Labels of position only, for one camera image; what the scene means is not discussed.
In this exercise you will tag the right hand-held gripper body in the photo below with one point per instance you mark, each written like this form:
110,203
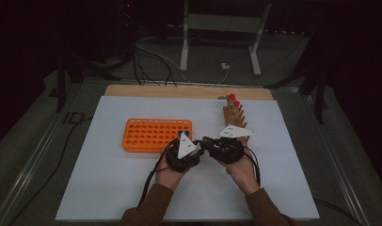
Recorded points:
230,150

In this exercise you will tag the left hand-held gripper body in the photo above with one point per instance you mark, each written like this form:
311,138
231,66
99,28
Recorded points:
179,161

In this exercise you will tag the blue-capped test tube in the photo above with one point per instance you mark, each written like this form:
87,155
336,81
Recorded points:
187,133
180,133

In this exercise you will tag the wooden test tube rack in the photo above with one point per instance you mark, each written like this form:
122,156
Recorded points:
233,117

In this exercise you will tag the orange plastic test tube rack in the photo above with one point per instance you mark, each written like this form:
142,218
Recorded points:
148,135

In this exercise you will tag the clear-capped test tube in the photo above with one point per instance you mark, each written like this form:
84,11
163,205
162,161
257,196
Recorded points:
239,110

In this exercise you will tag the person's left hand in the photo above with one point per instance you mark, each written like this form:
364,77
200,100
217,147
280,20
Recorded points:
168,179

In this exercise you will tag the person's right hand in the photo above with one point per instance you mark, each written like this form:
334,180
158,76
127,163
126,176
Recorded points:
244,175

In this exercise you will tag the white table mat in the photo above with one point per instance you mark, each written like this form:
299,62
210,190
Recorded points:
110,188

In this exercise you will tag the white plug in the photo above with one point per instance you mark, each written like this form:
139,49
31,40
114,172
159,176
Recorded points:
225,66

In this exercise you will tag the black tripod stand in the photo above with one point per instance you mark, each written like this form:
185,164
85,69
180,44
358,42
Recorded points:
61,78
319,88

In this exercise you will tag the grey metal stand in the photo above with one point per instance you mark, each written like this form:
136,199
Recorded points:
223,22

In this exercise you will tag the dark equipment tower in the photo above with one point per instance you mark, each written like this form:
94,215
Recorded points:
127,28

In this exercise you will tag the aluminium floor rail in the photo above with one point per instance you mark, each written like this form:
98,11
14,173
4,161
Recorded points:
26,175
336,163

